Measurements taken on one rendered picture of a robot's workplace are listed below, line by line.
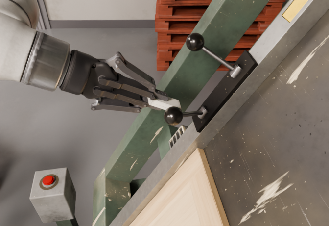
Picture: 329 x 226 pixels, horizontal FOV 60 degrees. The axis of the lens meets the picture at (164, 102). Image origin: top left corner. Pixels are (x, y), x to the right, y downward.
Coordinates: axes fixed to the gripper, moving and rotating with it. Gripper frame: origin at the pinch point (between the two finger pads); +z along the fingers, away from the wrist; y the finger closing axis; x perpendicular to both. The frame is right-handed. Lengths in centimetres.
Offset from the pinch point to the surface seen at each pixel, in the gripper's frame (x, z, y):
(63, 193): -17, -3, 62
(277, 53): 1.0, 13.6, -19.4
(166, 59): -220, 98, 93
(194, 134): -0.3, 11.7, 5.9
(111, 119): -151, 51, 138
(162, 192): 2.5, 13.7, 25.5
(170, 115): 4.5, 0.1, -0.5
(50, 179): -23, -8, 63
